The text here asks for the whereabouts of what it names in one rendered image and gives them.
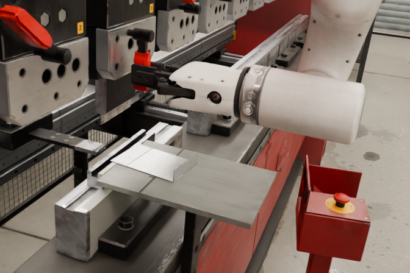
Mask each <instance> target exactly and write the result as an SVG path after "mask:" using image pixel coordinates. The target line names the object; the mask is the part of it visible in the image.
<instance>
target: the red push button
mask: <svg viewBox="0 0 410 273"><path fill-rule="evenodd" d="M333 198H334V200H335V201H336V206H337V207H339V208H343V207H344V206H345V204H346V203H348V202H349V201H350V198H349V197H348V196H347V195H346V194H344V193H336V194H334V196H333Z"/></svg>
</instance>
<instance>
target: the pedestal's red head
mask: <svg viewBox="0 0 410 273"><path fill-rule="evenodd" d="M309 176H310V178H309ZM361 176H362V172H357V171H349V170H344V169H336V168H329V167H324V166H316V165H309V164H308V155H307V154H306V155H305V163H304V165H303V173H302V176H301V183H300V189H299V193H298V198H297V204H296V208H295V211H296V234H297V251H299V252H306V253H310V254H317V255H324V256H328V257H334V258H341V259H346V260H353V261H361V260H362V256H363V253H364V248H365V244H366V241H367V237H368V234H369V230H370V225H371V220H370V216H369V213H368V209H367V206H366V203H365V200H364V199H357V198H356V196H357V193H358V189H359V184H360V181H361ZM310 183H311V185H310ZM336 193H344V194H346V195H347V196H348V197H349V198H350V201H349V202H350V203H352V204H353V205H354V212H352V213H350V214H341V213H336V212H334V211H332V210H330V209H329V208H328V207H327V206H326V205H325V201H326V200H327V199H329V198H332V197H333V196H334V194H336Z"/></svg>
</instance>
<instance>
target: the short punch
mask: <svg viewBox="0 0 410 273"><path fill-rule="evenodd" d="M134 96H135V88H134V85H133V84H131V73H129V74H127V75H125V76H123V77H121V78H119V79H117V80H112V79H106V78H103V77H102V78H100V79H98V80H95V112H97V113H99V114H100V125H102V124H104V123H105V122H107V121H108V120H110V119H112V118H113V117H115V116H116V115H118V114H119V113H121V112H123V111H124V110H126V109H127V108H129V107H130V106H131V99H132V98H133V97H134Z"/></svg>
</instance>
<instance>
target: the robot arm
mask: <svg viewBox="0 0 410 273"><path fill-rule="evenodd" d="M382 1H383V0H311V14H310V19H309V25H308V28H307V33H306V38H305V41H304V45H303V50H302V52H301V56H300V60H299V63H298V66H297V70H296V72H295V71H288V70H284V69H278V68H271V67H267V66H261V65H253V66H252V67H249V66H246V67H244V68H243V70H239V69H235V68H230V67H227V66H221V65H216V64H213V63H206V62H190V63H188V64H186V65H185V66H178V65H171V64H166V65H165V67H164V63H159V62H153V61H151V66H145V65H139V64H136V63H134V64H132V65H131V84H133V85H139V86H143V87H148V88H153V89H154V90H157V94H160V95H170V96H173V97H172V98H171V99H170V100H169V101H168V105H169V106H170V107H174V108H180V109H184V110H191V111H196V112H203V113H212V114H219V115H233V114H234V116H235V117H236V118H241V121H242V122H245V123H248V124H254V125H257V126H262V127H268V128H271V129H276V130H282V131H285V132H290V133H296V134H299V135H304V136H308V137H313V138H319V139H322V140H327V141H333V142H336V143H342V144H347V145H350V144H352V143H353V142H354V140H355V138H356V136H357V134H358V130H359V126H360V123H361V118H362V112H363V109H364V103H365V86H364V85H363V84H362V83H357V82H350V81H348V78H349V76H350V74H351V71H352V69H353V67H354V64H355V62H356V59H357V57H358V55H359V52H360V50H361V48H362V45H363V43H364V41H365V38H366V36H367V34H368V32H369V30H370V27H371V25H372V23H373V20H374V19H375V16H376V14H377V12H378V9H379V7H380V5H381V3H382ZM167 83H168V84H167Z"/></svg>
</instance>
